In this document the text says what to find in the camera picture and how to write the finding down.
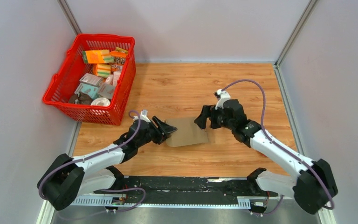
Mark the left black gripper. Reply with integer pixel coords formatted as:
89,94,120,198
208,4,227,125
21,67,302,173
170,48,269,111
136,116,177,148

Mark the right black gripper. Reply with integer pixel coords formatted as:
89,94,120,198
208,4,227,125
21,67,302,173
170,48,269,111
194,105,234,131

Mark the brown cardboard box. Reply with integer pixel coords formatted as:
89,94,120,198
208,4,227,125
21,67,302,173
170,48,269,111
165,117,209,147

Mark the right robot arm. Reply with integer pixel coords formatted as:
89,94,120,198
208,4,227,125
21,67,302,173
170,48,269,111
194,99,338,214

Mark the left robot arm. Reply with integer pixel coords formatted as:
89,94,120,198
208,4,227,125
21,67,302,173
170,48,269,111
37,115,177,211

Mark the grey pink box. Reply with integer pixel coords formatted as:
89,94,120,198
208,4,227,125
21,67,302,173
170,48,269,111
97,83,115,100

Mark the teal patterned box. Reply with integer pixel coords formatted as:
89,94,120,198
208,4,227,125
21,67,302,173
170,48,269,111
74,83,99,99

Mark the orange box in basket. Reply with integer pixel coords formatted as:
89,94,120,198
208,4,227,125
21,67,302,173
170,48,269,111
82,49,115,64

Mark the white tape roll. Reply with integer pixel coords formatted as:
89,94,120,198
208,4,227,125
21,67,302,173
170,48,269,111
91,97,110,107

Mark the striped sponge pack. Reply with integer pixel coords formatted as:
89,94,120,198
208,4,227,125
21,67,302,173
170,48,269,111
92,63,111,78

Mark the red plastic basket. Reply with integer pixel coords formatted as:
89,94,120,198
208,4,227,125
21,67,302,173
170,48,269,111
42,34,136,126

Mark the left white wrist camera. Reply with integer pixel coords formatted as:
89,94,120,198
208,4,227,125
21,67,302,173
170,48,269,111
138,109,151,123

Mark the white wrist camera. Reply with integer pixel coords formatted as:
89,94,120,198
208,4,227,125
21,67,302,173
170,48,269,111
214,89,231,110
138,109,151,123

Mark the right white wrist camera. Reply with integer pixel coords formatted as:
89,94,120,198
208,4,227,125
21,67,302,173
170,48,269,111
214,89,231,110

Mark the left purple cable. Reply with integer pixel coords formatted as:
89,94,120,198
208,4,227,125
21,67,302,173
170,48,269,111
38,110,146,214

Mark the purple cable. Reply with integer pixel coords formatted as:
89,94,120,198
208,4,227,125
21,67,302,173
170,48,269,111
38,110,146,214
216,79,336,216

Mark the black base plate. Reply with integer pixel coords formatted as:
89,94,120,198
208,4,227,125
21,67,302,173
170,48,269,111
93,176,278,206

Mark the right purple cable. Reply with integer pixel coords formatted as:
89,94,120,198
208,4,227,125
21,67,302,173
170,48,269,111
216,79,336,216

